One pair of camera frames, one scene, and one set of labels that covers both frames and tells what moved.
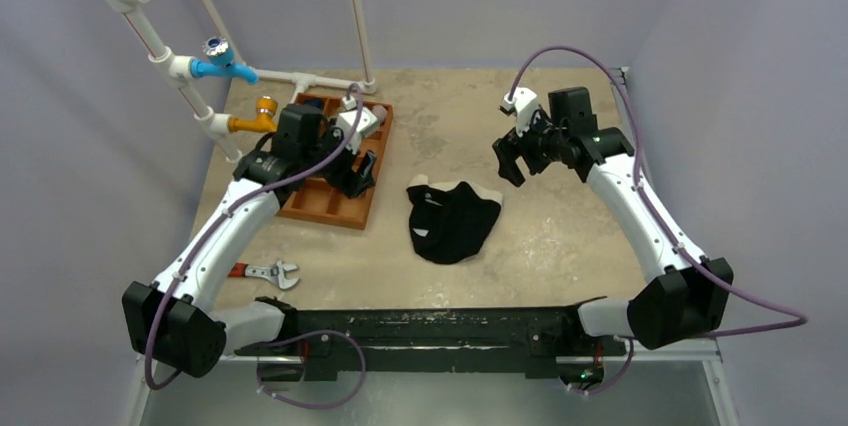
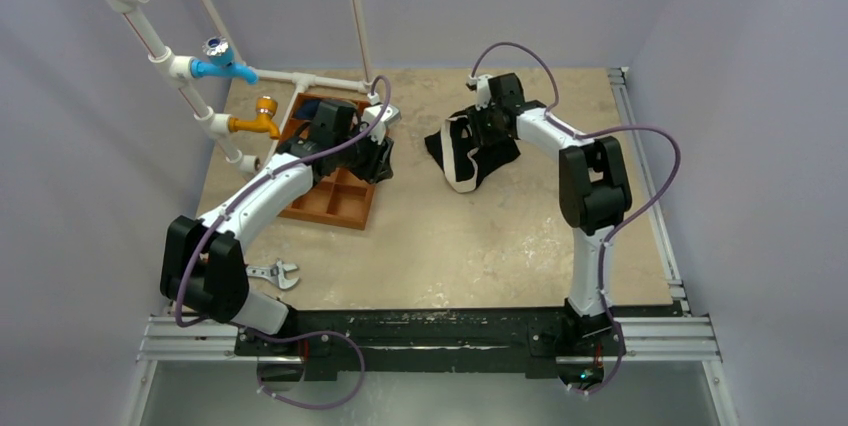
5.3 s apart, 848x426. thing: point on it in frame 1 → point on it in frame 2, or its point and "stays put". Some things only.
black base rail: [531, 339] stays put
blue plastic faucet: [220, 62] stays put
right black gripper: [520, 147] → [477, 129]
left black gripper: [347, 180] → [377, 166]
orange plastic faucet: [265, 121] stays put
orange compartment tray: [323, 201] stays put
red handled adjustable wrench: [275, 273] stays put
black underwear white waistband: [450, 221] → [462, 156]
